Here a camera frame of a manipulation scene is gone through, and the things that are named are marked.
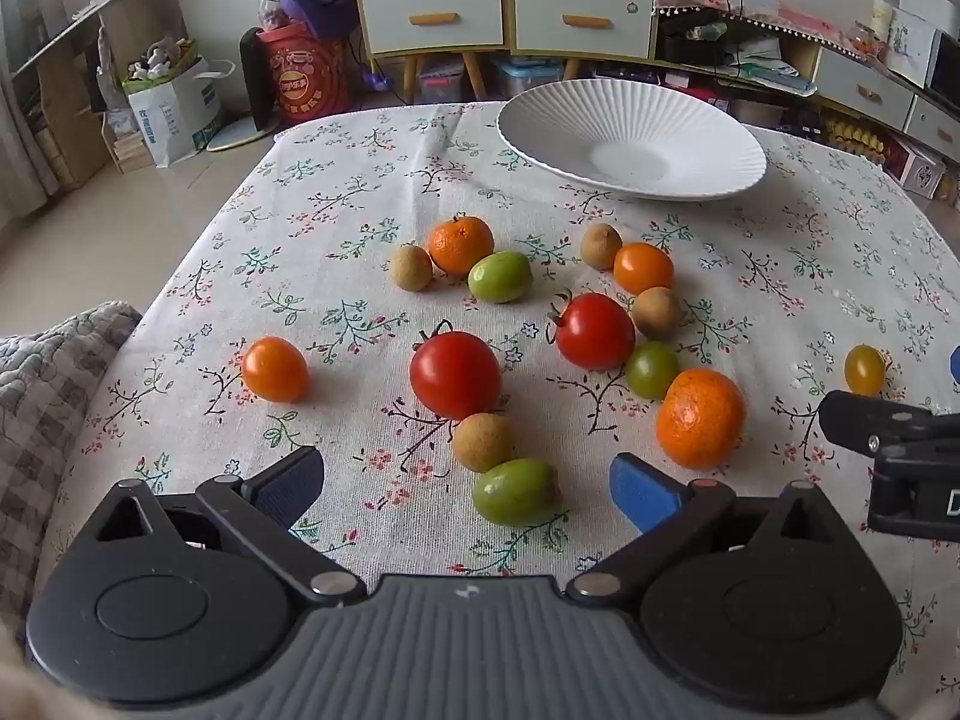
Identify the grey curtain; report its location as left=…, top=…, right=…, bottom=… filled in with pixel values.
left=0, top=0, right=61, bottom=218

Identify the black flat board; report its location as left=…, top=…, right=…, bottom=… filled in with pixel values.
left=240, top=28, right=275, bottom=132

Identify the floral tablecloth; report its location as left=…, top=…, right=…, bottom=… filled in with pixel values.
left=30, top=100, right=960, bottom=691

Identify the green jujube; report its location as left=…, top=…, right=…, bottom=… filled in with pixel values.
left=468, top=250, right=534, bottom=305
left=625, top=341, right=680, bottom=400
left=472, top=458, right=561, bottom=527

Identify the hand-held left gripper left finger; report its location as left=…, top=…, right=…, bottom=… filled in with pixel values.
left=94, top=446, right=368, bottom=608

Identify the red tomato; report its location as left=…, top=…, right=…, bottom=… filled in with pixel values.
left=546, top=289, right=637, bottom=371
left=409, top=320, right=503, bottom=421

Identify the white green plastic bag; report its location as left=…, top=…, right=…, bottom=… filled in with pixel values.
left=712, top=30, right=818, bottom=98

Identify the clear storage box blue lid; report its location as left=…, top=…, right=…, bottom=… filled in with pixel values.
left=491, top=56, right=545, bottom=100

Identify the white cabinet drawer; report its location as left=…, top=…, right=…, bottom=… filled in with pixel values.
left=362, top=0, right=504, bottom=55
left=516, top=0, right=655, bottom=59

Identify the yellow cherry tomato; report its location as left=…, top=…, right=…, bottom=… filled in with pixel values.
left=844, top=344, right=887, bottom=397

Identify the long wooden sideboard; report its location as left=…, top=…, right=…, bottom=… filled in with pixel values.
left=652, top=7, right=960, bottom=166

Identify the orange cherry tomato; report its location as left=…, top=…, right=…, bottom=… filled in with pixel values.
left=613, top=242, right=675, bottom=296
left=241, top=337, right=310, bottom=404

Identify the white ribbed plate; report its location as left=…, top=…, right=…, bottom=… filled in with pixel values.
left=496, top=79, right=768, bottom=201

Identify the white sideboard drawer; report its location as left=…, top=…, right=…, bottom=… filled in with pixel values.
left=905, top=97, right=960, bottom=162
left=814, top=49, right=916, bottom=130

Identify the low wooden cabinet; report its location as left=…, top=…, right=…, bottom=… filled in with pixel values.
left=508, top=0, right=662, bottom=65

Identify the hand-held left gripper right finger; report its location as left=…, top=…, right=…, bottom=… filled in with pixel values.
left=566, top=452, right=856, bottom=605

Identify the round white floor scale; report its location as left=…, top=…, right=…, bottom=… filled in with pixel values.
left=206, top=124, right=275, bottom=153

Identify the small mandarin orange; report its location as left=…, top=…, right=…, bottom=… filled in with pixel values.
left=427, top=215, right=495, bottom=277

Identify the tall wooden cabinet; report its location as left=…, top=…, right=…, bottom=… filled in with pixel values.
left=346, top=0, right=512, bottom=102

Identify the large mandarin orange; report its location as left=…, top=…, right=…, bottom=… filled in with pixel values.
left=655, top=368, right=748, bottom=470

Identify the red printed bucket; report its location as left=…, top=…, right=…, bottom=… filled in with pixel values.
left=255, top=22, right=353, bottom=128

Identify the white patterned box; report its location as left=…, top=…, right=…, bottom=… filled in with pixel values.
left=889, top=139, right=950, bottom=200

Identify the white paper bag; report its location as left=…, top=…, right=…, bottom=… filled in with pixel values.
left=124, top=56, right=237, bottom=168

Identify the brown longan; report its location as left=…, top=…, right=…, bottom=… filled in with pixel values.
left=580, top=223, right=623, bottom=271
left=451, top=412, right=517, bottom=473
left=388, top=244, right=434, bottom=292
left=631, top=286, right=682, bottom=340

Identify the grey quilted blanket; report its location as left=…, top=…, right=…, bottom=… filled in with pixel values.
left=0, top=301, right=143, bottom=631

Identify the stack of yellow trays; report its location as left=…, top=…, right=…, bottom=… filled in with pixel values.
left=823, top=116, right=890, bottom=162

